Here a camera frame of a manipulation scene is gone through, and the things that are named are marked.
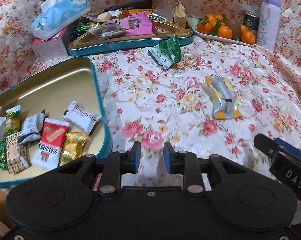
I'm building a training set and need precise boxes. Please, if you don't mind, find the gold patterned snack packet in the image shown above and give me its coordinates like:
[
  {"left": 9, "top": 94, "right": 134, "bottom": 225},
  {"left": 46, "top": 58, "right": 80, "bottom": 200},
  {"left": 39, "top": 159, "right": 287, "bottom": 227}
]
[{"left": 5, "top": 131, "right": 31, "bottom": 175}]

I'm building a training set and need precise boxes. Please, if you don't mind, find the brown kiwi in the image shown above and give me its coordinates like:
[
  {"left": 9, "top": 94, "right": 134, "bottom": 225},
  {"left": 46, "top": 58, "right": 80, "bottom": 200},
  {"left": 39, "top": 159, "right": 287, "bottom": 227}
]
[{"left": 227, "top": 17, "right": 241, "bottom": 40}]

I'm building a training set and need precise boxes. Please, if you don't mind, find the white plate of fruit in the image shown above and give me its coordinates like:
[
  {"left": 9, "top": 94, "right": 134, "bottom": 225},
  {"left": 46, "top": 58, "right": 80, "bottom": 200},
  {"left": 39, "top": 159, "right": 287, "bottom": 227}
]
[{"left": 197, "top": 13, "right": 256, "bottom": 44}]

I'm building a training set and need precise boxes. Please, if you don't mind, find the purple thermos bottle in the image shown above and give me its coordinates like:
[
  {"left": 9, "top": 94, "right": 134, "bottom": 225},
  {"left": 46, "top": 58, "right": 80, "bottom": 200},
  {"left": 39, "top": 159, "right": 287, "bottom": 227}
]
[{"left": 256, "top": 0, "right": 281, "bottom": 53}]

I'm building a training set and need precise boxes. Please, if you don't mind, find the red and white snack packet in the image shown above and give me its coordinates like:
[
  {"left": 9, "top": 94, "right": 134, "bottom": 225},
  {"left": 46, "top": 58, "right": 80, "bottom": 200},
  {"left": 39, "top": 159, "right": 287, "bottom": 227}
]
[{"left": 31, "top": 117, "right": 70, "bottom": 167}]

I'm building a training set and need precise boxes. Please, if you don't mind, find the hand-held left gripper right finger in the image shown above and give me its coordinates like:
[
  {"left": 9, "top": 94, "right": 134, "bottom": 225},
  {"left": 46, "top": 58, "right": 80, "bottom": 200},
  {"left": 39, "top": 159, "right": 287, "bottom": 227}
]
[{"left": 163, "top": 141, "right": 251, "bottom": 195}]

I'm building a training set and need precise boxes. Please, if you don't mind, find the silver and yellow snack packet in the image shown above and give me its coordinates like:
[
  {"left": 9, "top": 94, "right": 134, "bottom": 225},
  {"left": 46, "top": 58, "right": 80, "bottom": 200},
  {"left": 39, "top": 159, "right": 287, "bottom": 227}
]
[{"left": 202, "top": 75, "right": 241, "bottom": 119}]

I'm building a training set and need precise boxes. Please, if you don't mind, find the green pea snack packet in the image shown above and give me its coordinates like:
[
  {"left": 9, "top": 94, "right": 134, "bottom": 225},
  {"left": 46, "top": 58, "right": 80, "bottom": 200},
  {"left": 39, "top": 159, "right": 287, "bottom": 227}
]
[{"left": 5, "top": 104, "right": 21, "bottom": 132}]

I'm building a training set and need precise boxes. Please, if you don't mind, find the clear packet of dark candy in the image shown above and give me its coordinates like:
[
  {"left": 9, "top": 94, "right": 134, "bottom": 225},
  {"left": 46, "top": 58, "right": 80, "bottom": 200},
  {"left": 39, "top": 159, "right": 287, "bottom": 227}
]
[{"left": 87, "top": 23, "right": 129, "bottom": 40}]

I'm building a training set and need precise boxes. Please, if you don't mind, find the white packet with dark print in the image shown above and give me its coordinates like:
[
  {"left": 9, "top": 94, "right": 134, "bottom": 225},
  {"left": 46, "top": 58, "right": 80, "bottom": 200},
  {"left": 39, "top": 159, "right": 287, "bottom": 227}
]
[{"left": 62, "top": 99, "right": 102, "bottom": 133}]

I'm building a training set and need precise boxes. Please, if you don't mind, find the brown paper bag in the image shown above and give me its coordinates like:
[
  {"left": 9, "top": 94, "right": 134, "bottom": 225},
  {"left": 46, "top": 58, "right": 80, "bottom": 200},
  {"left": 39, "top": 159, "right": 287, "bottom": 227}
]
[{"left": 173, "top": 0, "right": 188, "bottom": 27}]

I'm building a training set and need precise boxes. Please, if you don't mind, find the pink cardboard box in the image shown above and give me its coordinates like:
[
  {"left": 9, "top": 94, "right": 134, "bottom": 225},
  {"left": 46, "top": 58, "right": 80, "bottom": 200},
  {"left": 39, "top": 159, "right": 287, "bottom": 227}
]
[{"left": 32, "top": 26, "right": 69, "bottom": 62}]

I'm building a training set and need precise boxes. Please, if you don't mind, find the cream wrapped candy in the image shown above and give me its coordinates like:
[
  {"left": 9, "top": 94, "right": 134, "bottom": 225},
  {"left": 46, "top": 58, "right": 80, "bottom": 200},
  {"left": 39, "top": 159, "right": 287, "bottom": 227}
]
[{"left": 97, "top": 10, "right": 124, "bottom": 21}]

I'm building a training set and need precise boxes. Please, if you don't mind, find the green foil candy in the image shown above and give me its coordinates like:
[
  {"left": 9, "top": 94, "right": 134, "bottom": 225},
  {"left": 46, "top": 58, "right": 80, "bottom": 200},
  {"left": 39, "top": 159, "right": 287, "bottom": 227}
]
[
  {"left": 0, "top": 139, "right": 8, "bottom": 171},
  {"left": 74, "top": 21, "right": 91, "bottom": 34}
]

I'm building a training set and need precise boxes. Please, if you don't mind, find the floral sofa cover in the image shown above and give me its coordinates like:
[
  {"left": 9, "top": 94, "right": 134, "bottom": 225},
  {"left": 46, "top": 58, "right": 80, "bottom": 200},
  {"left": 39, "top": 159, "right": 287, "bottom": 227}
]
[{"left": 0, "top": 0, "right": 301, "bottom": 200}]

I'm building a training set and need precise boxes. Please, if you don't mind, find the white rectangular plate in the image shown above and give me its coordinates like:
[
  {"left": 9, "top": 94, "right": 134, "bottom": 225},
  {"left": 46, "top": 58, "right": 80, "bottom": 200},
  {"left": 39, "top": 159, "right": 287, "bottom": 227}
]
[{"left": 193, "top": 17, "right": 257, "bottom": 47}]

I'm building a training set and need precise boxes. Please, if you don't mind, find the pink snack packet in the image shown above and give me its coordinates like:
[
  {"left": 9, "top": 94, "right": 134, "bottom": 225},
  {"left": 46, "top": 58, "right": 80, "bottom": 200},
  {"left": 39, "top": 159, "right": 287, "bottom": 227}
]
[{"left": 107, "top": 12, "right": 153, "bottom": 37}]

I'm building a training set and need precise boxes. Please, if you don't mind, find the green and white snack packet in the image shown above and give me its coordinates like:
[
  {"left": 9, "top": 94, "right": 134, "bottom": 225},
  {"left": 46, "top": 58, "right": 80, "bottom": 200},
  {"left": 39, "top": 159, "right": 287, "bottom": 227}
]
[{"left": 148, "top": 35, "right": 182, "bottom": 69}]

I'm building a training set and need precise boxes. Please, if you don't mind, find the gold shiny snack packet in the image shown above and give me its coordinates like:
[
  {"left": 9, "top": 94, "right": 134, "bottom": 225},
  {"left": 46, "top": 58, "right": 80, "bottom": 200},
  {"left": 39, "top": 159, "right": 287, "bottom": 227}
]
[{"left": 59, "top": 131, "right": 89, "bottom": 166}]

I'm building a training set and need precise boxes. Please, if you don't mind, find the red and yellow packet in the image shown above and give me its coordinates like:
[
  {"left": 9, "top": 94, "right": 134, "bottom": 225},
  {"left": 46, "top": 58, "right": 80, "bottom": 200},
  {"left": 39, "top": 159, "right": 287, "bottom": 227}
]
[{"left": 123, "top": 7, "right": 153, "bottom": 16}]

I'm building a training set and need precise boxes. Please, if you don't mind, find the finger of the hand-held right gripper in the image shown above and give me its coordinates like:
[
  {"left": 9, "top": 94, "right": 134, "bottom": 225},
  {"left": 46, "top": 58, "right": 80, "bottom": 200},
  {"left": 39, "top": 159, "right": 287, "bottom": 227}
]
[
  {"left": 274, "top": 138, "right": 301, "bottom": 165},
  {"left": 254, "top": 133, "right": 282, "bottom": 159}
]

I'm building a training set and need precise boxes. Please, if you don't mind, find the teal tin lid tray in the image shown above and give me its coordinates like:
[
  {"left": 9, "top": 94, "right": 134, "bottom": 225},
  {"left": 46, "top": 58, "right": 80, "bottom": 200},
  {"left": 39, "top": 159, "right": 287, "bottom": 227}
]
[{"left": 67, "top": 19, "right": 194, "bottom": 57}]

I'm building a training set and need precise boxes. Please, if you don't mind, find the white and black snack packet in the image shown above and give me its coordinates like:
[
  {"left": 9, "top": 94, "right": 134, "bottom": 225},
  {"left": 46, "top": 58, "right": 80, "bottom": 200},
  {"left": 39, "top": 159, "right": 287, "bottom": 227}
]
[{"left": 18, "top": 109, "right": 46, "bottom": 145}]

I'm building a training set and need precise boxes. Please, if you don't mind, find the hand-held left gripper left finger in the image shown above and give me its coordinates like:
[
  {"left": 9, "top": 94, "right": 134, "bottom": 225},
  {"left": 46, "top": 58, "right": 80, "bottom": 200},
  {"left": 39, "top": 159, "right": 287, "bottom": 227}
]
[{"left": 57, "top": 141, "right": 141, "bottom": 195}]

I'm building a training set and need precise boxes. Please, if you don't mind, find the dark drink can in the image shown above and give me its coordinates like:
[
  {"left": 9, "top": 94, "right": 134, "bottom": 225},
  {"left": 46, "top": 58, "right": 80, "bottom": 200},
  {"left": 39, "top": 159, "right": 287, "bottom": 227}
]
[{"left": 243, "top": 11, "right": 259, "bottom": 37}]

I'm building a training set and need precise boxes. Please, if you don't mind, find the black rectangular case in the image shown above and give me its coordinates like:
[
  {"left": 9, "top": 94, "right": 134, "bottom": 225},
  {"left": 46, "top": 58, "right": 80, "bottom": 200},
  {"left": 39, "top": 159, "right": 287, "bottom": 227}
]
[{"left": 104, "top": 0, "right": 152, "bottom": 13}]

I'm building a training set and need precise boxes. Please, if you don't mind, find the mauve foil packet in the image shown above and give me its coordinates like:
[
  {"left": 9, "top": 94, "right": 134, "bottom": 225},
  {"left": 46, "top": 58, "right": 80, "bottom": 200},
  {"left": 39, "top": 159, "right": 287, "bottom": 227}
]
[{"left": 148, "top": 0, "right": 177, "bottom": 23}]

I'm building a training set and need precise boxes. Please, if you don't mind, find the blue tissue pack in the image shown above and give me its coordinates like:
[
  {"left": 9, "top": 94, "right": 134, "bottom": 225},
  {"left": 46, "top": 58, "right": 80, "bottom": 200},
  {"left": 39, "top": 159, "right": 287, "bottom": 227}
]
[{"left": 31, "top": 0, "right": 91, "bottom": 40}]

